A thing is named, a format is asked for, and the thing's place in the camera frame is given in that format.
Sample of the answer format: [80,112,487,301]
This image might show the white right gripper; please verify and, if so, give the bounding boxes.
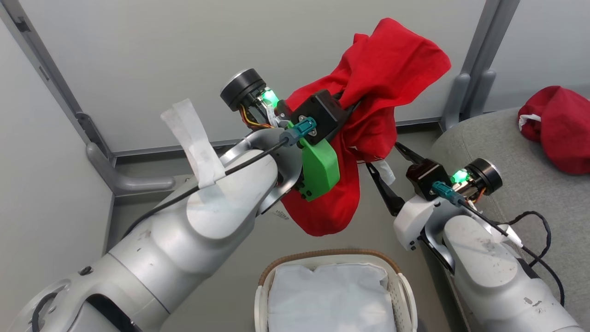
[366,142,437,252]

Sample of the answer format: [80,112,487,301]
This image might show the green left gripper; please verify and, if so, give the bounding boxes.
[286,90,369,202]

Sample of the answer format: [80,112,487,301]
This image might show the plain red garment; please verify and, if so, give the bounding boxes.
[280,18,452,237]

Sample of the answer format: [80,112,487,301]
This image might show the red garment with white stripes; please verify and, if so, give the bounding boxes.
[518,85,590,176]

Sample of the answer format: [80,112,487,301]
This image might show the grey fabric sofa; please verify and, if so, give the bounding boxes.
[429,107,590,332]

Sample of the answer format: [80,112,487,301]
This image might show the black cylindrical right gripper motor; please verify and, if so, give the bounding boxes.
[452,158,504,203]

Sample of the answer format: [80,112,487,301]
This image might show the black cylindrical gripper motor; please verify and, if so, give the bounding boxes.
[452,158,504,203]
[220,68,281,130]

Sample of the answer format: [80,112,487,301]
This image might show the black cylindrical left gripper motor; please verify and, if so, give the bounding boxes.
[220,68,281,130]

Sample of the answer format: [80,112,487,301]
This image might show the white laundry basket brown rim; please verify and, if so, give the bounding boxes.
[254,249,419,332]

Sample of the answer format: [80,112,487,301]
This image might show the white cloth basket liner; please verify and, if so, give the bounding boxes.
[267,263,398,332]

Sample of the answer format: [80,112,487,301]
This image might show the white tape strip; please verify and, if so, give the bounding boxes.
[160,98,227,189]

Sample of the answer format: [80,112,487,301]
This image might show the grey partition foot bar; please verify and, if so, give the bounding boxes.
[86,142,194,197]

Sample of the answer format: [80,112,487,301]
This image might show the grey double partition post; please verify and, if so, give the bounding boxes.
[440,0,521,132]

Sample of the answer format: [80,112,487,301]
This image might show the small white cable tape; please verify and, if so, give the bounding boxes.
[488,223,524,249]

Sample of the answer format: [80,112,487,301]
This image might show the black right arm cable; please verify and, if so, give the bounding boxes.
[432,181,566,307]

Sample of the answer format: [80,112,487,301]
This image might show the grey corner partition post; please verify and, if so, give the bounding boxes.
[0,0,116,162]

